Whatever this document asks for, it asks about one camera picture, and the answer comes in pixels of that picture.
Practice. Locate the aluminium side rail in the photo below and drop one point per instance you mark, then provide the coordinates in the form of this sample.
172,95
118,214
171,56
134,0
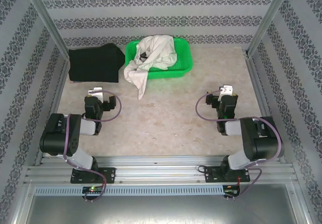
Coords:
54,100
259,88

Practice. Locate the green plastic basket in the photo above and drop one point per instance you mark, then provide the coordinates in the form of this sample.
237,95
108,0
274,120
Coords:
183,55

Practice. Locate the aluminium frame post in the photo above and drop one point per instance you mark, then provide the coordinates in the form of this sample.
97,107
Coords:
45,17
270,17

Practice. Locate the small circuit board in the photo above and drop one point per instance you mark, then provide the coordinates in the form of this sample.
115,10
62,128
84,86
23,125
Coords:
93,189
232,190

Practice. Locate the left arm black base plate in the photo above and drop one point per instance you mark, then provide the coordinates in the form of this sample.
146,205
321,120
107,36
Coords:
108,175

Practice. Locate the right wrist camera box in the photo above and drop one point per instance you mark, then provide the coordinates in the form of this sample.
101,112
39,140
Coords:
226,89

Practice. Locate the black t-shirt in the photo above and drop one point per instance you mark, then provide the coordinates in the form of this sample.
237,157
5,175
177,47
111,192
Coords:
95,63

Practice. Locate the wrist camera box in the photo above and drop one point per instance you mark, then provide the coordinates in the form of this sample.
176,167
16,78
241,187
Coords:
96,91
226,89

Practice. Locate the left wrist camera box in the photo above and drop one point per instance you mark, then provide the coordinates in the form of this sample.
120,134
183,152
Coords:
96,91

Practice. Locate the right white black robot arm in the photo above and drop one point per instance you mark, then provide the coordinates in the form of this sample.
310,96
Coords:
264,143

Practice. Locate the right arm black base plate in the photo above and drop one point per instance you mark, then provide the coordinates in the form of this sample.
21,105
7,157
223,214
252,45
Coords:
213,175

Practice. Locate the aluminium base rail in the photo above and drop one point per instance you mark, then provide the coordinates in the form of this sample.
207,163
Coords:
156,168

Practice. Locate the grey metal bottom panel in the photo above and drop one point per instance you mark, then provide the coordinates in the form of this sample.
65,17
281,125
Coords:
156,209

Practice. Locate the pink blue garment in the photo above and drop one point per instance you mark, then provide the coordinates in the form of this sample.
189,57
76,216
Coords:
74,82

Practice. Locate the white t-shirt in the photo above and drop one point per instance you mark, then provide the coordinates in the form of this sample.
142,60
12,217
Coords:
156,47

